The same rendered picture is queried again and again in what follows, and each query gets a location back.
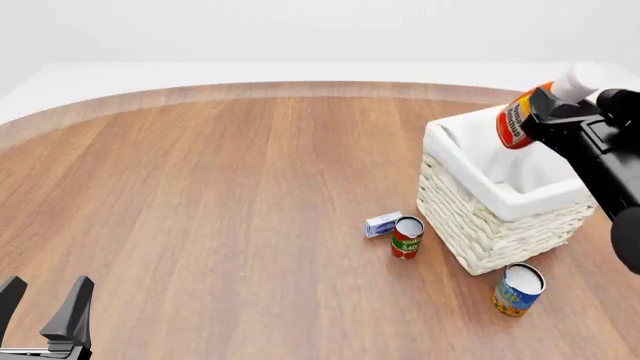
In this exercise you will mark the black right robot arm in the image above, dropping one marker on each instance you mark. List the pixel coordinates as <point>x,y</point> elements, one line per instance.
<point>622,103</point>

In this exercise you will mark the white woven basket with liner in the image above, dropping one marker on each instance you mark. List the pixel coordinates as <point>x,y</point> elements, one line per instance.
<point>475,232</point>

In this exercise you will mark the blue yellow soup can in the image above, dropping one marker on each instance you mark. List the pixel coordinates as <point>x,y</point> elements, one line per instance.
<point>515,296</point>

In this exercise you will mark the small blue white box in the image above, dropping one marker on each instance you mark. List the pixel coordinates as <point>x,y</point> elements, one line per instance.
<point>381,226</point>

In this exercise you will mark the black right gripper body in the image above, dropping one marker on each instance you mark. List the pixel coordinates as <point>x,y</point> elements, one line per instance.
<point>600,161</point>

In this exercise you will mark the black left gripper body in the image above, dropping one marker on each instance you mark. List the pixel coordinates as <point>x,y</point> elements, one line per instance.
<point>45,353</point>

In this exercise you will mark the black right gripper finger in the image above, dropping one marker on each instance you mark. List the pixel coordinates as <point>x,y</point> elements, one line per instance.
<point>557,108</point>

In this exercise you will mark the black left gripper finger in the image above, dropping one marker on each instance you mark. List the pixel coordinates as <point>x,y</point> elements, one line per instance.
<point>72,318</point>
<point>11,300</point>

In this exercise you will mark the red ketchup bottle white cap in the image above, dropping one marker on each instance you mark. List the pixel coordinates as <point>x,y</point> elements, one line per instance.
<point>512,123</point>

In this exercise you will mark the red tomato sauce can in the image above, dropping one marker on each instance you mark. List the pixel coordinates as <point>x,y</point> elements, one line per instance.
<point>406,243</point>

